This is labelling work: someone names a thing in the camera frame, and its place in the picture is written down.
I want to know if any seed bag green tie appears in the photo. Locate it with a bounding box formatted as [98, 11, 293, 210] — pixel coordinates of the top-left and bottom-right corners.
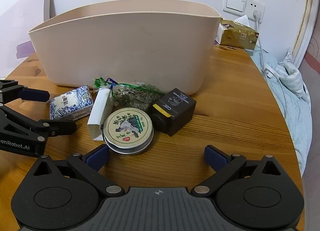
[93, 77, 165, 111]

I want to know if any pink purple board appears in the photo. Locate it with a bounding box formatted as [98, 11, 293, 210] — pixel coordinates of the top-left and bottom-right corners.
[1, 0, 55, 79]

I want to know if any round tin with painting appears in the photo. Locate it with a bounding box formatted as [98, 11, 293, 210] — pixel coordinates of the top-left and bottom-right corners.
[100, 107, 154, 155]

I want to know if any light blue quilt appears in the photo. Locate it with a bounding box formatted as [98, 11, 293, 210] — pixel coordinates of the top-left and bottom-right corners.
[247, 47, 312, 175]

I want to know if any bed headboard cream frame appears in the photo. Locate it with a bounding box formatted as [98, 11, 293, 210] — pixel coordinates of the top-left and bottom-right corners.
[292, 0, 320, 231]

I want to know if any blue white porcelain box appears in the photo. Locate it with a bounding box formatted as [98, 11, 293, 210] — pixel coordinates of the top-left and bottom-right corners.
[49, 85, 93, 120]

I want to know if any white wall switch socket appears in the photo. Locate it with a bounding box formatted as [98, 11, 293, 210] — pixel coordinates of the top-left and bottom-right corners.
[223, 0, 265, 23]

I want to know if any beige plastic storage bin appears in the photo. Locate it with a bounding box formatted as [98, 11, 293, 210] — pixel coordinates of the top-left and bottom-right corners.
[29, 0, 221, 94]

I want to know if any white narrow box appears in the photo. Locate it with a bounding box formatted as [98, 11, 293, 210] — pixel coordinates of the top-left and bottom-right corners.
[87, 87, 113, 141]

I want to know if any black cube box yellow label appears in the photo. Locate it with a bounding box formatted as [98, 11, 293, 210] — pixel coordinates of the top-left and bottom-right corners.
[148, 88, 196, 136]

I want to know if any gold tissue box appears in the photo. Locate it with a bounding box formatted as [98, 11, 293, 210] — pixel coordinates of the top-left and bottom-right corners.
[215, 15, 259, 50]

